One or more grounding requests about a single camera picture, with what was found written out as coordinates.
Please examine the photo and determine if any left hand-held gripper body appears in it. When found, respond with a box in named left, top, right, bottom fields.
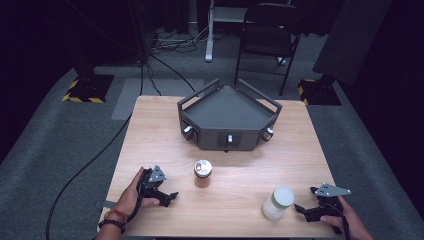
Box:
left=138, top=165, right=168, bottom=201

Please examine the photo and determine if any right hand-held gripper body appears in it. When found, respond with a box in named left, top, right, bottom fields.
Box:
left=304, top=182, right=352, bottom=223

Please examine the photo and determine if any white jar with green band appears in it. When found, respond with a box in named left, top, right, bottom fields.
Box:
left=261, top=185, right=296, bottom=222

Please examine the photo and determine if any glass spice jar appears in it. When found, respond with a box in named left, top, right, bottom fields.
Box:
left=193, top=159, right=214, bottom=189

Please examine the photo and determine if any person's right hand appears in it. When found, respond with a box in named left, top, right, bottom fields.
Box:
left=319, top=195, right=372, bottom=238

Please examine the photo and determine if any person's left hand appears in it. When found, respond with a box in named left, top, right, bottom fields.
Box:
left=114, top=166, right=161, bottom=218

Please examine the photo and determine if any grey tape piece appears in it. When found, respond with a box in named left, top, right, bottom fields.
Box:
left=94, top=199, right=118, bottom=210

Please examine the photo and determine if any grey floor mat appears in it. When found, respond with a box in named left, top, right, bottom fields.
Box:
left=110, top=78, right=205, bottom=121

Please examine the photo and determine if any black base with yellow stripes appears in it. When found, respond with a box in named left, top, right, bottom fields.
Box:
left=297, top=78, right=343, bottom=107
left=61, top=73, right=115, bottom=104

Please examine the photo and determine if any black stand pole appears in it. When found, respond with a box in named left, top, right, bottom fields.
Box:
left=127, top=0, right=152, bottom=65

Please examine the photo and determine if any white desk leg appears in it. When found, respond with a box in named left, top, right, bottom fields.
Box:
left=204, top=0, right=248, bottom=64

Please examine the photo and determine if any grey panel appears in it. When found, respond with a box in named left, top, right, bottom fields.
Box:
left=312, top=0, right=394, bottom=86

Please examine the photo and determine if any black folding chair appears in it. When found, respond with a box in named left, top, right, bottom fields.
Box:
left=234, top=2, right=309, bottom=97

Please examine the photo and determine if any black gripper strap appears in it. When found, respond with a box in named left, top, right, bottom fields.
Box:
left=329, top=203, right=352, bottom=240
left=126, top=196, right=144, bottom=224

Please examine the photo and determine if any red string bracelet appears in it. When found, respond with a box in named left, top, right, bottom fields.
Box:
left=107, top=208, right=129, bottom=222

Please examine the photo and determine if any black bead bracelet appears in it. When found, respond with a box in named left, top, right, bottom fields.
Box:
left=98, top=218, right=127, bottom=235

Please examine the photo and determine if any thick black floor cable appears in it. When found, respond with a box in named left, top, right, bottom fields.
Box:
left=45, top=59, right=145, bottom=240

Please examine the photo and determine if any thin black floor cable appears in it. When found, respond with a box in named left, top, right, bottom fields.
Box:
left=149, top=54, right=197, bottom=94

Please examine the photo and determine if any bundle of cables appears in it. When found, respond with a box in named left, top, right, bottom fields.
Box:
left=151, top=26, right=212, bottom=54

